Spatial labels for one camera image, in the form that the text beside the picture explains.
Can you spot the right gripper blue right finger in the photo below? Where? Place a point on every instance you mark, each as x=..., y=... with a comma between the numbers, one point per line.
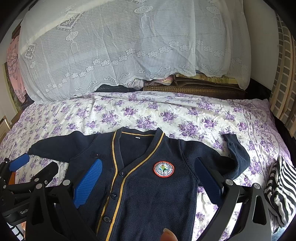
x=211, y=180

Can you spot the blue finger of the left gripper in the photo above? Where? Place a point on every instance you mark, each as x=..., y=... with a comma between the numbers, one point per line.
x=19, y=162

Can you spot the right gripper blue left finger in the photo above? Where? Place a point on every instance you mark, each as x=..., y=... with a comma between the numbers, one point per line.
x=86, y=183

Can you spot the navy knit child cardigan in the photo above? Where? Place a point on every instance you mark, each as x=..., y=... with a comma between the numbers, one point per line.
x=148, y=180

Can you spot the person's hand fingertip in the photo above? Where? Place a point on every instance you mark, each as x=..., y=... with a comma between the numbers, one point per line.
x=168, y=235

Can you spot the black white striped garment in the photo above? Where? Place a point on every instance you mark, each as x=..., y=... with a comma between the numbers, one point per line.
x=280, y=191

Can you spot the purple floral bed sheet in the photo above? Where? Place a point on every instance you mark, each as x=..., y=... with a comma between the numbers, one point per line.
x=243, y=215

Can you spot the pink floral cloth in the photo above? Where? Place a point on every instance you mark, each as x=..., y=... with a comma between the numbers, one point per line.
x=15, y=77

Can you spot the stacked folded blankets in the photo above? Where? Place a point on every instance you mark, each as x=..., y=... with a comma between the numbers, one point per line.
x=217, y=87

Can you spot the beige checked curtain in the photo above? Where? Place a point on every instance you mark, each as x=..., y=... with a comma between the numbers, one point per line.
x=282, y=98

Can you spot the white lace cover cloth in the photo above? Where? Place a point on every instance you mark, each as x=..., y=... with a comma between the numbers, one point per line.
x=70, y=48

